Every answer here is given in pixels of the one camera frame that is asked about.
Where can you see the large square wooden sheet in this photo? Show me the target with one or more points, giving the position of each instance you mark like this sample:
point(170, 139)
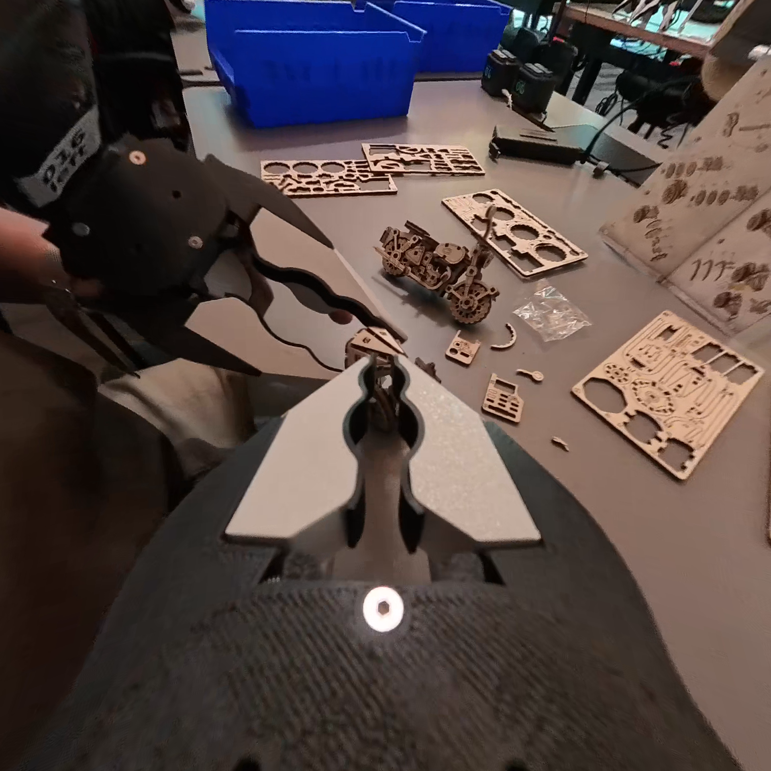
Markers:
point(647, 328)

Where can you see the curved wooden piece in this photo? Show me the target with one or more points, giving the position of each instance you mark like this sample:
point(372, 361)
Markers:
point(511, 340)

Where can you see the wooden sheet with round holes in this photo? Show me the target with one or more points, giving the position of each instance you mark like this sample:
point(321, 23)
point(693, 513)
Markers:
point(376, 184)

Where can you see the person's brown clothing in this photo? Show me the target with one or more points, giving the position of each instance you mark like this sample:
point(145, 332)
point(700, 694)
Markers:
point(180, 397)

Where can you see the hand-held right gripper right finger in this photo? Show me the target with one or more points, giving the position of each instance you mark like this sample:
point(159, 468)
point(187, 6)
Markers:
point(476, 476)

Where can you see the tiny wooden scrap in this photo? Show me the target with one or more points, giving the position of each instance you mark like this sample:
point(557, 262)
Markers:
point(560, 443)

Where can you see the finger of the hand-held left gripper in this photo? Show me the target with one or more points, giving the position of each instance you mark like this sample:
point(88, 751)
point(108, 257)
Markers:
point(241, 325)
point(325, 265)

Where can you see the black flat pad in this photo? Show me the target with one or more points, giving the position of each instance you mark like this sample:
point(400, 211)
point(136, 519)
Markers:
point(626, 156)

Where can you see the small wooden card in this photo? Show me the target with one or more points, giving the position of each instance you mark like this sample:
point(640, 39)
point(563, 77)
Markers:
point(470, 358)

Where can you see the small wooden model part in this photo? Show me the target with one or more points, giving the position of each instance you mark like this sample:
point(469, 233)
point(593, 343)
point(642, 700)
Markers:
point(364, 343)

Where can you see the small slotted wooden sheet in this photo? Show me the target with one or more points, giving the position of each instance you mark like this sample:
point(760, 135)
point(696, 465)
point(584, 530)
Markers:
point(491, 409)

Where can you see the person's left hand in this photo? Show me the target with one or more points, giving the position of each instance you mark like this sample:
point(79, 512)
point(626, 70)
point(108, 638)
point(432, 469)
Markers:
point(24, 247)

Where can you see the clear plastic bag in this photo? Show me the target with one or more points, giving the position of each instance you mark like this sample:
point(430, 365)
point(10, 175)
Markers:
point(551, 310)

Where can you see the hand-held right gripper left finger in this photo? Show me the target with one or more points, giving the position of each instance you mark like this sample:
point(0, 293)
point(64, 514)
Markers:
point(289, 476)

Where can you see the blue plastic bin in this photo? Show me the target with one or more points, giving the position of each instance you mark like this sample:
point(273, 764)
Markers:
point(313, 66)
point(458, 30)

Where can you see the narrow wooden cut-out sheet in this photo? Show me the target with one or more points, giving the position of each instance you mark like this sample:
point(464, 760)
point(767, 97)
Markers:
point(433, 171)

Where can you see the small wooden key piece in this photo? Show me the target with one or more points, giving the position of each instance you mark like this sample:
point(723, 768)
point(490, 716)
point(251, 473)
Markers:
point(536, 376)

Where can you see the wooden motorcycle model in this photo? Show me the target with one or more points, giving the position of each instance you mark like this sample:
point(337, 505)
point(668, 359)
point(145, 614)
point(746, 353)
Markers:
point(421, 253)

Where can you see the wooden sheet with large holes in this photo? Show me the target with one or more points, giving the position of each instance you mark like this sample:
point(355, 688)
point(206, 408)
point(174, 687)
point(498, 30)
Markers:
point(464, 208)

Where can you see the black battery pack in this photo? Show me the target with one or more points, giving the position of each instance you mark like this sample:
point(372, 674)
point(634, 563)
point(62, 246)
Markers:
point(501, 75)
point(533, 87)

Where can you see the open instruction booklet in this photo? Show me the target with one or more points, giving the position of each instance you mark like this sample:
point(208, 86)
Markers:
point(711, 199)

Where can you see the background wooden table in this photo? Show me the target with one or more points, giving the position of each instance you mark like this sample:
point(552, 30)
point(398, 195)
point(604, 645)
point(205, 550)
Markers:
point(650, 27)

